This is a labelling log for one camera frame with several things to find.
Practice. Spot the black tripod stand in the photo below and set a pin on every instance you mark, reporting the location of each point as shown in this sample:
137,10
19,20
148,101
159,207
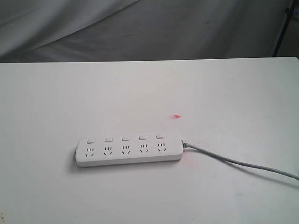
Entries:
283,28

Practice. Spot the white five-outlet power strip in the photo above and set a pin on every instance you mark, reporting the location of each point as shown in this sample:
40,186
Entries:
130,148

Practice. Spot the grey backdrop cloth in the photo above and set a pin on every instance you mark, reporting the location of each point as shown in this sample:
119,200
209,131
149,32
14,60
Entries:
34,31

